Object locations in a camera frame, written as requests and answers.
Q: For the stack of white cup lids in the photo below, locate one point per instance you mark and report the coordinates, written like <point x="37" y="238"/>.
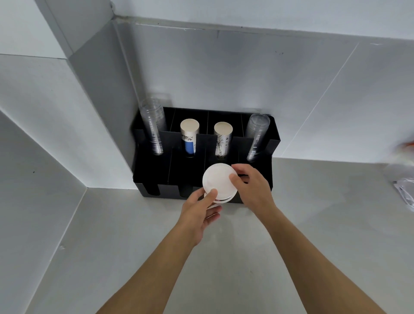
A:
<point x="216" y="179"/>

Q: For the person's right hand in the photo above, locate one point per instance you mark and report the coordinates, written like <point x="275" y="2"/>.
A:
<point x="257" y="191"/>

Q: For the person's left thumb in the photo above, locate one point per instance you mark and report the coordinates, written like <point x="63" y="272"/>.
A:
<point x="207" y="198"/>

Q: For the person's right forearm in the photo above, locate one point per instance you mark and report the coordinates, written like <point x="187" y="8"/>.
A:
<point x="310" y="265"/>

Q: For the person's left forearm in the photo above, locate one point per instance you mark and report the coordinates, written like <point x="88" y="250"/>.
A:
<point x="152" y="275"/>

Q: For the stack of narrow clear cups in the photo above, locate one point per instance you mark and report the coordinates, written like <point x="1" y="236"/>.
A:
<point x="256" y="136"/>

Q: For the paper cup stack black print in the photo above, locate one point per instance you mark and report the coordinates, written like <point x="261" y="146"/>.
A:
<point x="222" y="139"/>

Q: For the person's left hand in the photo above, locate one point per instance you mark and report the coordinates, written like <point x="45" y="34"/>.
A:
<point x="194" y="216"/>

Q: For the paper cup stack blue print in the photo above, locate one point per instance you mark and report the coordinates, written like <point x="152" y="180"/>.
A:
<point x="189" y="137"/>

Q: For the clear plastic bag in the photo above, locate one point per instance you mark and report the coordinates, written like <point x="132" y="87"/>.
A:
<point x="402" y="181"/>

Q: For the black cup organizer rack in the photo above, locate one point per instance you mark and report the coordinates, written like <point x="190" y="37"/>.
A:
<point x="152" y="174"/>

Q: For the stack of wide clear cups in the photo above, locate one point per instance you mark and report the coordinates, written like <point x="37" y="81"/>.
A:
<point x="153" y="126"/>

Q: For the person's right thumb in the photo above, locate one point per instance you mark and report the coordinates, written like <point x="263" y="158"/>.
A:
<point x="236" y="183"/>

